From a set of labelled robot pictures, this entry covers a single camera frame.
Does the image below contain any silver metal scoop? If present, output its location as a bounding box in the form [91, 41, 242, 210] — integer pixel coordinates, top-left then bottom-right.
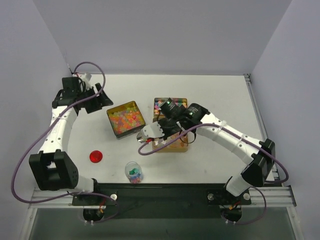
[136, 132, 149, 144]

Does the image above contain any dark square candy tin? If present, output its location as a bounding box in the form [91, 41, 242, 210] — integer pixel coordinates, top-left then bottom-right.
[106, 101, 146, 140]

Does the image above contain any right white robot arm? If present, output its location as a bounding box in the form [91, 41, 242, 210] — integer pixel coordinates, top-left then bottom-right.
[158, 98, 275, 204]

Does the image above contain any clear glass jar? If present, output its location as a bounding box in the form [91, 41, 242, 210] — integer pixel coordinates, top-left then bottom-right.
[124, 161, 144, 184]

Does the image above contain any gold rectangular candy tin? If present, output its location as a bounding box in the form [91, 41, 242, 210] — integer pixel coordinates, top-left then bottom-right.
[153, 97, 188, 118]

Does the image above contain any gold square candy tin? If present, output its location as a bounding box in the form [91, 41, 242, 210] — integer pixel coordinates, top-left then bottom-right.
[152, 133, 189, 153]

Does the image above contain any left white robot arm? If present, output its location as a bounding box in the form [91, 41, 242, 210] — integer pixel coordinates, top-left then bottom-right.
[28, 73, 113, 206]

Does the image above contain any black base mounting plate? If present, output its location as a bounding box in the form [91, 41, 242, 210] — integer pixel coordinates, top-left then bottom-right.
[72, 183, 251, 219]

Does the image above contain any aluminium frame rail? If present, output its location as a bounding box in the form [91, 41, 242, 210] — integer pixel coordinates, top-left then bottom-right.
[31, 186, 297, 209]

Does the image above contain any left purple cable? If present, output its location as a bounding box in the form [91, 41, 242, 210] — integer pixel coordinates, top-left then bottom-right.
[10, 61, 118, 223]

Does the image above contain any red round jar lid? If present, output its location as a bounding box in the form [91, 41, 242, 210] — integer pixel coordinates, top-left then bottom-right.
[89, 150, 103, 164]

